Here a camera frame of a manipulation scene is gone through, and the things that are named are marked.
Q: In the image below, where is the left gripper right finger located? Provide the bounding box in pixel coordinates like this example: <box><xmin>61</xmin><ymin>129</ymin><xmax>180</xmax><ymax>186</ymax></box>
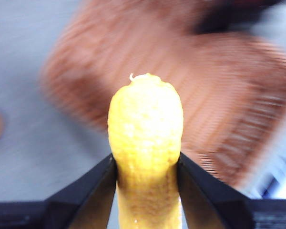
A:
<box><xmin>176</xmin><ymin>152</ymin><xmax>255</xmax><ymax>229</ymax></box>

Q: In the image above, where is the brown wicker basket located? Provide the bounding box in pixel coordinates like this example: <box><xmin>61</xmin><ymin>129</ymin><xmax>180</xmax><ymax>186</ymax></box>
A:
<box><xmin>39</xmin><ymin>0</ymin><xmax>286</xmax><ymax>191</ymax></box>

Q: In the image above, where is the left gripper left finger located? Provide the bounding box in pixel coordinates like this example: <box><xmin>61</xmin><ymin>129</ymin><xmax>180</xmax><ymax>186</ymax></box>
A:
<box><xmin>44</xmin><ymin>154</ymin><xmax>117</xmax><ymax>229</ymax></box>

